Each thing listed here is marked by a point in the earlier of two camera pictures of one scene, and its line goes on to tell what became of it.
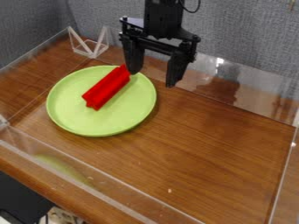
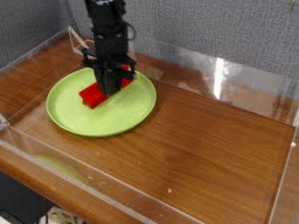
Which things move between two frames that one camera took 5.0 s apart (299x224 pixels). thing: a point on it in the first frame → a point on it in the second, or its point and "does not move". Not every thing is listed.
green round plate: (124, 113) does not move
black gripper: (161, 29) → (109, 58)
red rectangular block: (108, 86) does not move
